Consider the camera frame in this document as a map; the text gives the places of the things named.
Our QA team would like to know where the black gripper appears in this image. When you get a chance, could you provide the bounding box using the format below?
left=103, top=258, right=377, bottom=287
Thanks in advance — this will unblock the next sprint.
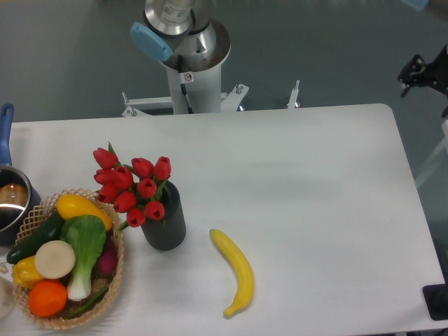
left=398, top=45, right=447, bottom=98

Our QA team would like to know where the red tulip bouquet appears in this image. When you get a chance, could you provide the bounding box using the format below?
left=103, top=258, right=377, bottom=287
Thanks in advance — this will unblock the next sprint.
left=93, top=143, right=172, bottom=230

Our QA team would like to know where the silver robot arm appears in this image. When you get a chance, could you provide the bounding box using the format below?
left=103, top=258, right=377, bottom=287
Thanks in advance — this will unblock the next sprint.
left=125, top=1, right=447, bottom=116

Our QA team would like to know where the dark grey ribbed vase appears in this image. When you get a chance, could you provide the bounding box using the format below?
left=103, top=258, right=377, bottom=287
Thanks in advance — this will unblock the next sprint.
left=141, top=181, right=186, bottom=251

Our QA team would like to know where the black device at table edge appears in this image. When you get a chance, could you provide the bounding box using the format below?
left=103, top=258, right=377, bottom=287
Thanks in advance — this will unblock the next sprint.
left=422, top=284, right=447, bottom=321

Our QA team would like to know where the yellow banana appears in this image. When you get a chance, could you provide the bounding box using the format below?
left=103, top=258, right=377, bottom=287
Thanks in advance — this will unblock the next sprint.
left=209, top=229, right=255, bottom=319

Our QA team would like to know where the green bok choy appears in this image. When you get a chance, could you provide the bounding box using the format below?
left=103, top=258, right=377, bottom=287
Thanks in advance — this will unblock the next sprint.
left=60, top=215, right=106, bottom=301

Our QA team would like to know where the purple red radish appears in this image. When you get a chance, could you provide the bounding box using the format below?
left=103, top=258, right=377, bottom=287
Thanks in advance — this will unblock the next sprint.
left=97, top=238, right=118, bottom=274

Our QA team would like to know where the yellow squash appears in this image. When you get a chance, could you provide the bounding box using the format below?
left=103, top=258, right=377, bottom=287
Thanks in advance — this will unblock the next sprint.
left=56, top=194, right=113, bottom=231

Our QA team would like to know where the woven wicker basket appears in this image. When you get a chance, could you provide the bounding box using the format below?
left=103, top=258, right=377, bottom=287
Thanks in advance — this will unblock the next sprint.
left=13, top=188, right=124, bottom=330

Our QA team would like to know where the green cucumber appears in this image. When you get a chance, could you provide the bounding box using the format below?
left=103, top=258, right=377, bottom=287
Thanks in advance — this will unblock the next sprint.
left=6, top=210, right=65, bottom=265

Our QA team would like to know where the green chili pepper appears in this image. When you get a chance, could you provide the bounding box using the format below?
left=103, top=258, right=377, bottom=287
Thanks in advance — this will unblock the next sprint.
left=63, top=286, right=109, bottom=319

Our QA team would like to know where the orange fruit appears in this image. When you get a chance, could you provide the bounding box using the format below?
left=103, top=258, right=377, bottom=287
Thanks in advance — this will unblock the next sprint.
left=27, top=279, right=68, bottom=317

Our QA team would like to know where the yellow bell pepper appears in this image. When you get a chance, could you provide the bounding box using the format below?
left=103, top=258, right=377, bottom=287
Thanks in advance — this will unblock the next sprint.
left=12, top=255, right=44, bottom=289

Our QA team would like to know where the white garlic piece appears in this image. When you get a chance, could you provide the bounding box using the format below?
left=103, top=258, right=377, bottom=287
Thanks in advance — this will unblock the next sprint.
left=0, top=262, right=8, bottom=274

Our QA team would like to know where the blue handled saucepan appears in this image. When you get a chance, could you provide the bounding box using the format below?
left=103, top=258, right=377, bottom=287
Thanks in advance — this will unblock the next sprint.
left=1, top=104, right=41, bottom=246

